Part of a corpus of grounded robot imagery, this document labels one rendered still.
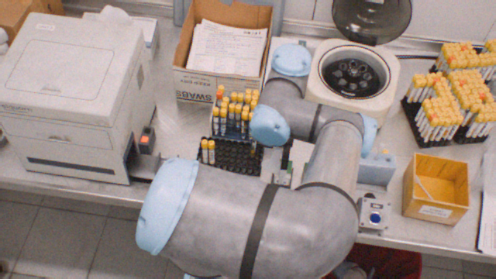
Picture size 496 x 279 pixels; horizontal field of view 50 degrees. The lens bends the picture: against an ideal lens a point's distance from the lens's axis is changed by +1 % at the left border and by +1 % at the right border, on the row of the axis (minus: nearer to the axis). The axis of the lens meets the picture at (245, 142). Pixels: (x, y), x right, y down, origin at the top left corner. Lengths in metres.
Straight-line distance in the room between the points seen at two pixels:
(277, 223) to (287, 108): 0.41
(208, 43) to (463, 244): 0.88
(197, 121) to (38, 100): 0.47
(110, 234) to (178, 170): 1.73
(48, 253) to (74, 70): 1.24
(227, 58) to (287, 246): 1.04
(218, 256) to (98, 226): 1.78
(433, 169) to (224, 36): 0.70
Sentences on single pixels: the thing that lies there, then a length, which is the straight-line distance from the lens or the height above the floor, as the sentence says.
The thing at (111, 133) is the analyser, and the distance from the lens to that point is 1.19.
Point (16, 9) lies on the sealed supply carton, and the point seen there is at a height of 1.06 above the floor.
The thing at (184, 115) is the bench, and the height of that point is 0.87.
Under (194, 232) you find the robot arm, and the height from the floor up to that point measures 1.54.
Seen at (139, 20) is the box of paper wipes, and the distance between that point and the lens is 1.67.
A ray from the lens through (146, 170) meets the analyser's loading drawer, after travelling 1.35.
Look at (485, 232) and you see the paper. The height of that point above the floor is 0.89.
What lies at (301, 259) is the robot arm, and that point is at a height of 1.53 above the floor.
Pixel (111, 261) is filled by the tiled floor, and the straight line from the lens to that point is 2.26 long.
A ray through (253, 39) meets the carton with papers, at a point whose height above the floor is 0.94.
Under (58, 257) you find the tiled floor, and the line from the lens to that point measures 2.32.
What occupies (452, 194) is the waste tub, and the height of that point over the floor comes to 0.88.
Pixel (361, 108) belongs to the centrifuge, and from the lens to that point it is 1.41.
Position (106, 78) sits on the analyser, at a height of 1.18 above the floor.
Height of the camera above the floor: 2.05
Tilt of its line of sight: 55 degrees down
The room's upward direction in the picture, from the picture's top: 3 degrees clockwise
